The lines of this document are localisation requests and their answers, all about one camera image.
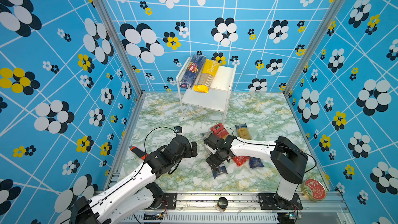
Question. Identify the white two-tier shelf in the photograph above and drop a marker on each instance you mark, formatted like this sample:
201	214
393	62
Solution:
218	97

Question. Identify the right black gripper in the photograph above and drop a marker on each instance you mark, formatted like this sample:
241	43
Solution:
213	160

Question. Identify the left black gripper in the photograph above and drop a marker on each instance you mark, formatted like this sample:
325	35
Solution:
189	153

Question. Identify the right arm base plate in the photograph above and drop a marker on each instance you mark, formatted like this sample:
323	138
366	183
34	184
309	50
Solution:
271	201

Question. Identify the round red tin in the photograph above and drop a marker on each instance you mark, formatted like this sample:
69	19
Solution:
313	190

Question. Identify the small black round knob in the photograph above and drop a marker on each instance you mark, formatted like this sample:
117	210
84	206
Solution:
222	204

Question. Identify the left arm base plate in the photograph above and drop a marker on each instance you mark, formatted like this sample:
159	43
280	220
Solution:
168	201

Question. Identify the red spaghetti bag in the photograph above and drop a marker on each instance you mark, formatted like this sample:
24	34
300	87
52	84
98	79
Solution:
220	131

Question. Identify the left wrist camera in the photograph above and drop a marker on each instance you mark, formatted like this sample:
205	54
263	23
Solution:
178	130

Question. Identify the clear white-label spaghetti bag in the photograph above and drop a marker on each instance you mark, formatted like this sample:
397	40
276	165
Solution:
221	170

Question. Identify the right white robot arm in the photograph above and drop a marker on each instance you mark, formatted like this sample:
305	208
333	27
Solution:
287	158

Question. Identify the yellow Pastatime spaghetti bag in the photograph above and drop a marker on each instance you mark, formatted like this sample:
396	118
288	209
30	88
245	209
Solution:
209	71

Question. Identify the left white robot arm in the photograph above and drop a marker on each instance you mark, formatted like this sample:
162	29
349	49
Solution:
137	191

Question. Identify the blue Barilla spaghetti box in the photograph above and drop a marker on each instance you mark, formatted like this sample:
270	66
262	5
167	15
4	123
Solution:
190	75

